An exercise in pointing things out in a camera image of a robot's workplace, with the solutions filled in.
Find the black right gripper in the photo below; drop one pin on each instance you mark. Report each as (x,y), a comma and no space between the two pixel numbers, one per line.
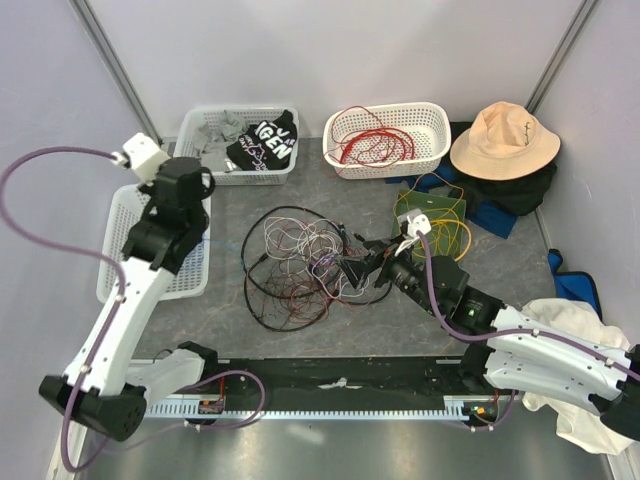
(356,269)

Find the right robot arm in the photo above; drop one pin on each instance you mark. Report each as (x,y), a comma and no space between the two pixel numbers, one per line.
(506,348)

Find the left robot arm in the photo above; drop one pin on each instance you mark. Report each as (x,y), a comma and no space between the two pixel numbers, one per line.
(97,389)

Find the green rectangular tray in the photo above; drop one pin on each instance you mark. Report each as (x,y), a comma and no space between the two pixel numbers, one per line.
(449,235)

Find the white oval perforated basket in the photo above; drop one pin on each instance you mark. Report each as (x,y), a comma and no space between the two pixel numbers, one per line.
(384,141)

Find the black printed t-shirt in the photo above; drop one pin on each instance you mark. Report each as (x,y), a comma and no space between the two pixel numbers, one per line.
(266,146)

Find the black garment under hat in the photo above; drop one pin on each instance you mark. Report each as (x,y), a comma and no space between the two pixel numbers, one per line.
(518,197)

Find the beige bucket hat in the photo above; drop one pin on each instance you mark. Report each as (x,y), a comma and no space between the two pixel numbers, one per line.
(505,142)

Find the grey cloth in basket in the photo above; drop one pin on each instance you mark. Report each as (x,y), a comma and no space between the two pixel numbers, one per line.
(211,143)

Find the white rectangular basket left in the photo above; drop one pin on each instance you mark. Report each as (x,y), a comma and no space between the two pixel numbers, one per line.
(126,209)

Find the white cloth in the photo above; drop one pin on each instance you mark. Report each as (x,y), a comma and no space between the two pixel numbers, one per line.
(573,423)

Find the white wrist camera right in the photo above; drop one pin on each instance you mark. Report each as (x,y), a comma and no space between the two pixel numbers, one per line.
(413,225)

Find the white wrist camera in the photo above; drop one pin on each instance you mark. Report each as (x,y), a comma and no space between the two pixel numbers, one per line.
(413,225)
(142,155)

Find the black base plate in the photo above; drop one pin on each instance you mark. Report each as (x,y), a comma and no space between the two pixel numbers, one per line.
(343,382)

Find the slotted cable duct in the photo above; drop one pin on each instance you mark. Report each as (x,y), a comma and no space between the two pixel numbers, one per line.
(447,408)

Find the blue cloth at wall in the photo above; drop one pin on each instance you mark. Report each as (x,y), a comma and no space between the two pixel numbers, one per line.
(573,285)

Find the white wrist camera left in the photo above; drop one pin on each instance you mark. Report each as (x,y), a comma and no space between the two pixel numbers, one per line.
(142,155)

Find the aluminium corner post right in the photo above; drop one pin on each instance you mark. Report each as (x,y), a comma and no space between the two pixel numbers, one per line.
(561,53)

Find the aluminium corner post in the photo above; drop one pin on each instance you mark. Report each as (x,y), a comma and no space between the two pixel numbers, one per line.
(91,24)
(561,53)

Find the aluminium corner post left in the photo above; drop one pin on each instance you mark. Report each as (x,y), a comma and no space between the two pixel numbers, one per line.
(91,24)

